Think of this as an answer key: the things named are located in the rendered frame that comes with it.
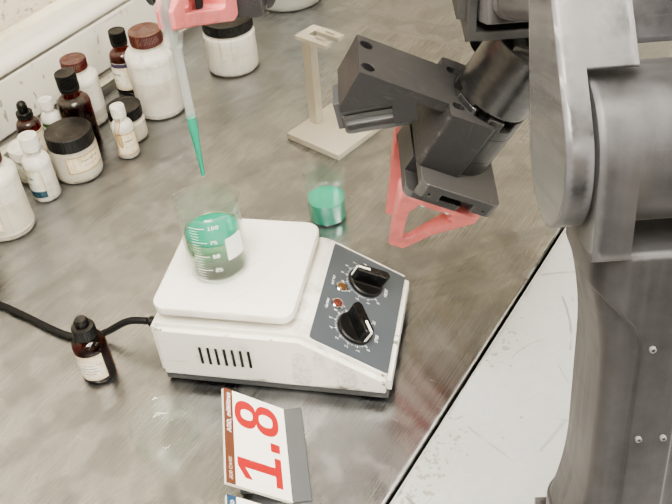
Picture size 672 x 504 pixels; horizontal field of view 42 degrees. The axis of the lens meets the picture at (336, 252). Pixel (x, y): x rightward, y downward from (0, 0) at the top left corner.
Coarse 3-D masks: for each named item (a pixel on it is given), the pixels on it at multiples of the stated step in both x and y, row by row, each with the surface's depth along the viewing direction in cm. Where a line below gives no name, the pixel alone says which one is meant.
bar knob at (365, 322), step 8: (360, 304) 73; (352, 312) 73; (360, 312) 72; (344, 320) 73; (352, 320) 73; (360, 320) 72; (368, 320) 72; (344, 328) 72; (352, 328) 73; (360, 328) 72; (368, 328) 72; (344, 336) 72; (352, 336) 72; (360, 336) 72; (368, 336) 72; (360, 344) 73
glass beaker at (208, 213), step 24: (192, 192) 72; (216, 192) 73; (192, 216) 68; (216, 216) 68; (240, 216) 71; (192, 240) 70; (216, 240) 70; (240, 240) 72; (192, 264) 72; (216, 264) 71; (240, 264) 73
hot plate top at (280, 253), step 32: (256, 224) 79; (288, 224) 78; (256, 256) 75; (288, 256) 75; (160, 288) 73; (192, 288) 73; (224, 288) 73; (256, 288) 72; (288, 288) 72; (256, 320) 70; (288, 320) 70
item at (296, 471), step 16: (256, 400) 72; (288, 416) 73; (224, 432) 67; (288, 432) 71; (224, 448) 66; (288, 448) 70; (304, 448) 70; (224, 464) 65; (288, 464) 69; (304, 464) 69; (224, 480) 64; (288, 480) 68; (304, 480) 68; (256, 496) 67; (272, 496) 66; (288, 496) 67; (304, 496) 67
